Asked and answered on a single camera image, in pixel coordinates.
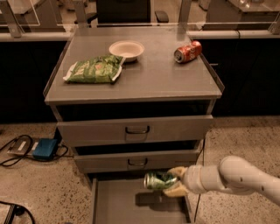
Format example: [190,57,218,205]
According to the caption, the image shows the blue electronics box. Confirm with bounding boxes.
[32,138,58,160]

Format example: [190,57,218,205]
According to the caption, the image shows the silver flat device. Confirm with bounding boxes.
[7,136,39,156]

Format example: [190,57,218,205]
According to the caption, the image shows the grey middle drawer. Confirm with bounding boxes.
[74,140,201,173]

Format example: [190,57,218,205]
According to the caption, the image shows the grey top drawer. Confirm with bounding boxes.
[58,115,213,147]

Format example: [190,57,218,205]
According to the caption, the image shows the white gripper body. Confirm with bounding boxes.
[182,165,221,193]

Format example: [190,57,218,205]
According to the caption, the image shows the black floor cable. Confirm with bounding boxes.
[0,134,74,168]

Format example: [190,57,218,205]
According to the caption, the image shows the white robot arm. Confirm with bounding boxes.
[164,156,280,206]

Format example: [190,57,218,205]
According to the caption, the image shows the green soda can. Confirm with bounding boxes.
[143,171,179,190]

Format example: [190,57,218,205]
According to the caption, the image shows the green chip bag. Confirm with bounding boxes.
[63,55,125,84]

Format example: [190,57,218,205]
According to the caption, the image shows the black cable beside cabinet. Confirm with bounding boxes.
[192,138,207,224]

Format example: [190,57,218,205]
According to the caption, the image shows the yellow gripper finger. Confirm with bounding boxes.
[163,183,188,197]
[167,166,187,179]

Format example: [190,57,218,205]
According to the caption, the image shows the grey drawer cabinet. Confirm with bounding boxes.
[43,26,226,224]

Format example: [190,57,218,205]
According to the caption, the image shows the black object bottom left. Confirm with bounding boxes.
[0,201,36,224]

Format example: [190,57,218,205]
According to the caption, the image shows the grey drawer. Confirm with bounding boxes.
[89,176,193,224]
[74,140,201,173]
[58,115,213,147]

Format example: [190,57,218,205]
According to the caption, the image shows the orange soda can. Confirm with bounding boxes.
[174,40,202,63]

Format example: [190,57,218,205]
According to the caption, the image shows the grey bottom drawer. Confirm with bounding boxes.
[89,176,193,224]

